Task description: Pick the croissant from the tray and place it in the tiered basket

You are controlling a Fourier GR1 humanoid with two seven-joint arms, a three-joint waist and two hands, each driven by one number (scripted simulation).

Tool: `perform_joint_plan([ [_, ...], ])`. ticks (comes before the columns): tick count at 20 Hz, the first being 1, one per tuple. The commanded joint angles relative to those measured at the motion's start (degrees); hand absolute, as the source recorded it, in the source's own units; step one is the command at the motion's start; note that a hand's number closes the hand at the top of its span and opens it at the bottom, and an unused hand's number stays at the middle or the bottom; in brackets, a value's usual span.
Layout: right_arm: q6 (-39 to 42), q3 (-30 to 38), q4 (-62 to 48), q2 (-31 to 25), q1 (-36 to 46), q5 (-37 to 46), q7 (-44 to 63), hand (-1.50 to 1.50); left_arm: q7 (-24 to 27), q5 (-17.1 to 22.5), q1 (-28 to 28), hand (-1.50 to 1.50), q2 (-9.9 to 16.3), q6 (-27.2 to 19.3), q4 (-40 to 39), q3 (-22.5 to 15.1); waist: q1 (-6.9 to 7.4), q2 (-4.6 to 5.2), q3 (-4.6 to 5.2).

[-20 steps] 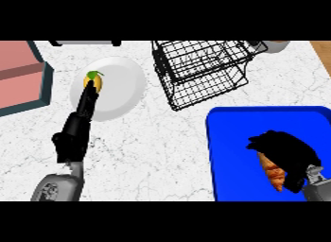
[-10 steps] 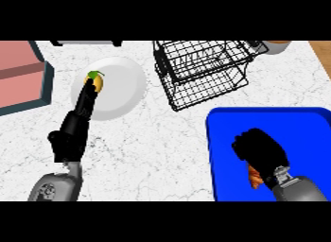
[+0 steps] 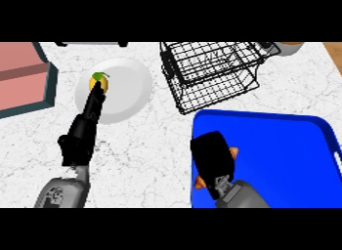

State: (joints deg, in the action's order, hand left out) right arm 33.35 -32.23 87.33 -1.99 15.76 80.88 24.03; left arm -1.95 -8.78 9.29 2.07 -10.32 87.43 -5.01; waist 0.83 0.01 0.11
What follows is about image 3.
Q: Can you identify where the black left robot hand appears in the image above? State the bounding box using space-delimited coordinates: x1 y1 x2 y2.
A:
56 79 108 168

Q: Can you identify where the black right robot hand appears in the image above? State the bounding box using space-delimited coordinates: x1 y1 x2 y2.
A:
189 131 238 200

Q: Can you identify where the orange croissant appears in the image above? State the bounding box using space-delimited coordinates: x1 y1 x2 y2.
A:
194 146 241 191

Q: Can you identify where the blue tray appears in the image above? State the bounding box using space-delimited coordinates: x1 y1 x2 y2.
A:
191 108 342 209

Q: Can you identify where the white round plate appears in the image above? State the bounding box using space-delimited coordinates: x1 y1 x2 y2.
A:
74 57 154 125

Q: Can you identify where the yellow fruit with green top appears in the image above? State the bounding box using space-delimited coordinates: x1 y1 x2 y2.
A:
87 71 111 93

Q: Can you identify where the pink box with teal rim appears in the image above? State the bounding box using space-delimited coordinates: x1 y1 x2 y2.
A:
0 41 60 123

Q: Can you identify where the pale appliance with black feet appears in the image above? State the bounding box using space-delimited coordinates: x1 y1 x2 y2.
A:
53 41 130 48

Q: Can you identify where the grey round container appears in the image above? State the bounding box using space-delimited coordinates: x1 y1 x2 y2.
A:
272 41 306 58

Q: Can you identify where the black wire tiered basket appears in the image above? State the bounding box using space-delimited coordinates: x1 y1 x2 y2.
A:
158 41 283 115

